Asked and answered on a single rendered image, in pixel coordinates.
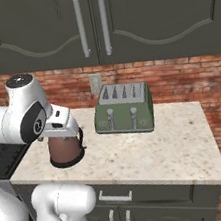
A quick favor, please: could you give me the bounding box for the silver wall cupboard handle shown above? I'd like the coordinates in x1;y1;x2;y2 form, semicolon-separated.
96;0;115;58
72;0;93;59

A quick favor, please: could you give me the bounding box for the silver drawer handle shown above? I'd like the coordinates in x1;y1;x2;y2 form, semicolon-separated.
96;185;135;207

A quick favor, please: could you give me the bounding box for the dark grey wall cupboard door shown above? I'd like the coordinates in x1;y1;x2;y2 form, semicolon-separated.
0;0;101;82
89;0;221;74

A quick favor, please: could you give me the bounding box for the white wall outlet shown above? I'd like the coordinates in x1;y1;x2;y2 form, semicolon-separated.
88;72;105;96

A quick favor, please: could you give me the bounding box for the dark grey drawer front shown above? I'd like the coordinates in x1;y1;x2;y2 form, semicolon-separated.
89;168;196;218

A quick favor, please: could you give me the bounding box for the brown kettle with black base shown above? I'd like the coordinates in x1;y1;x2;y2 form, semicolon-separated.
44;126;91;171

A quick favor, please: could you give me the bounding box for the black hob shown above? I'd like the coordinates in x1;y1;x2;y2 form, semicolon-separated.
0;137;38;182

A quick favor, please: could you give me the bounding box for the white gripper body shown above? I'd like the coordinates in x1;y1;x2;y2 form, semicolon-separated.
36;118;82;144

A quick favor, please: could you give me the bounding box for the green four-slot toaster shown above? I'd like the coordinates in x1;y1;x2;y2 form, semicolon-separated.
88;77;158;142

